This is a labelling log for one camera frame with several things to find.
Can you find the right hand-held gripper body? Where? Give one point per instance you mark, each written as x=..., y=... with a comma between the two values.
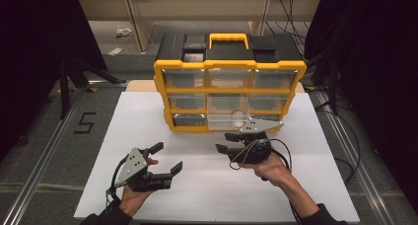
x=258, y=151

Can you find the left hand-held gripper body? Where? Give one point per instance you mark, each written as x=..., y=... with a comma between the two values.
x=133, y=164

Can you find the clear plastic organizer drawer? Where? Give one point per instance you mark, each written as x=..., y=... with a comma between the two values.
x=223, y=121

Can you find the yellow black drawer organizer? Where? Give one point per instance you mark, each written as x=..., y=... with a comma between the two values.
x=230, y=52

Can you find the person's right hand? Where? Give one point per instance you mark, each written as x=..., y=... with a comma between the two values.
x=271, y=172

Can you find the person's left hand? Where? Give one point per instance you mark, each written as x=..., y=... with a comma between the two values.
x=131, y=200

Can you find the set of clear drawers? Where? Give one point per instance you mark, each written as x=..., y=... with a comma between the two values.
x=187, y=101

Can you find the black tripod stand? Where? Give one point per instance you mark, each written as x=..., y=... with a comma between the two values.
x=64, y=93

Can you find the white paper sheet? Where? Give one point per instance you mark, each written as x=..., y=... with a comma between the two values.
x=115, y=51

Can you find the small white device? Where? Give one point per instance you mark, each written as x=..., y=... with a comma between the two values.
x=123, y=31

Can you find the beige desk leg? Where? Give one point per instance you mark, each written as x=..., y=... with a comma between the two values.
x=259, y=17
x=138, y=24

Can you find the dark curtain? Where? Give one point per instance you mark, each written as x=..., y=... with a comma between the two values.
x=33, y=37
x=378, y=54

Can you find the metal floor rail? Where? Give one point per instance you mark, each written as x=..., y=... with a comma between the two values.
x=33, y=182
x=345, y=142

